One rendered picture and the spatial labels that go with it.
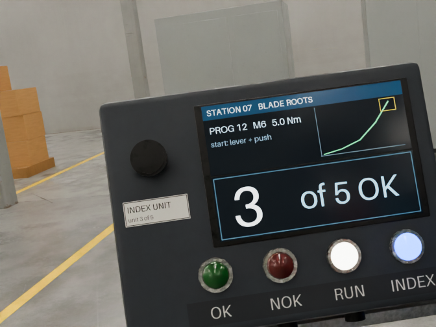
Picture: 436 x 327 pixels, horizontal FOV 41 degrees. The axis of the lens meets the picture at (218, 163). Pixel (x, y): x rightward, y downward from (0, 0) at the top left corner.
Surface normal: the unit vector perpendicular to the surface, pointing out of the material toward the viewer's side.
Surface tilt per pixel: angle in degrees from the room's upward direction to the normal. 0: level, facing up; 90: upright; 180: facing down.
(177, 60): 90
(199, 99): 75
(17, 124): 90
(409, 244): 71
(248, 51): 90
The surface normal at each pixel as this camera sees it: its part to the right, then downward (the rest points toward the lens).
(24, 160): -0.18, 0.20
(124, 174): 0.04, -0.09
